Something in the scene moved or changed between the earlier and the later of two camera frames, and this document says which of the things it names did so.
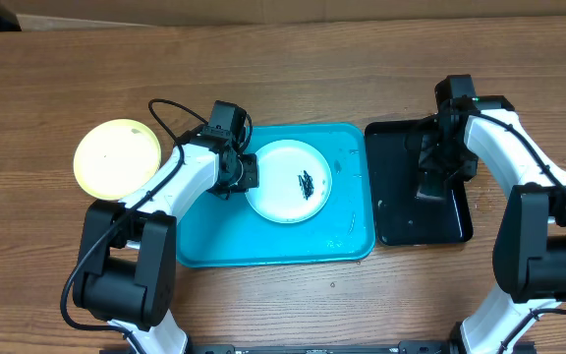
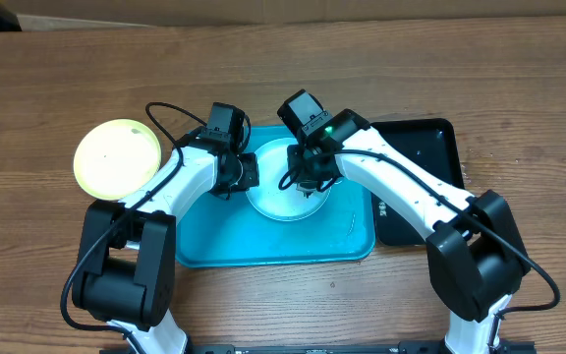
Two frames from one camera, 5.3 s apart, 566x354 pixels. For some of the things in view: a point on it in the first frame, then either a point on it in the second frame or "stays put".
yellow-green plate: (114, 157) stays put
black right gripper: (425, 160) → (307, 185)
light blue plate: (295, 181) stays put
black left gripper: (250, 180) stays put
